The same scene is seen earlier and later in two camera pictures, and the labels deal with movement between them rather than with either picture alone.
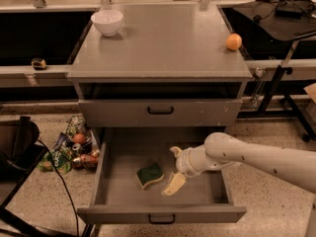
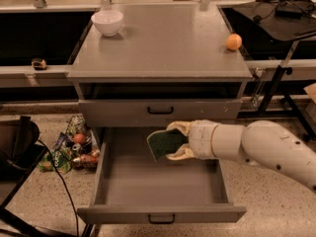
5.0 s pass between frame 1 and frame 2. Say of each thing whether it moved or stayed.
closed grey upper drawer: stayed
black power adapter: stayed
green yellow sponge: moved
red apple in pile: stayed
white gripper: moved
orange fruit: stayed
